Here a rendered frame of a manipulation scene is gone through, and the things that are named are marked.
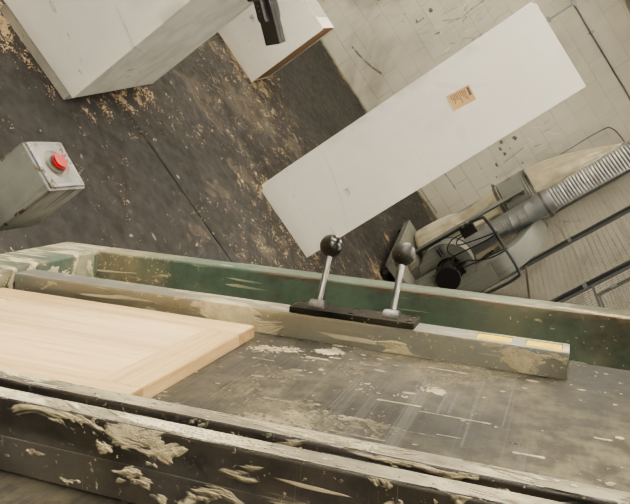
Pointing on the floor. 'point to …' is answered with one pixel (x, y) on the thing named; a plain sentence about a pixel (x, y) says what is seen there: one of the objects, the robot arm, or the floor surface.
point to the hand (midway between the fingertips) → (270, 20)
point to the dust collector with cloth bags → (491, 229)
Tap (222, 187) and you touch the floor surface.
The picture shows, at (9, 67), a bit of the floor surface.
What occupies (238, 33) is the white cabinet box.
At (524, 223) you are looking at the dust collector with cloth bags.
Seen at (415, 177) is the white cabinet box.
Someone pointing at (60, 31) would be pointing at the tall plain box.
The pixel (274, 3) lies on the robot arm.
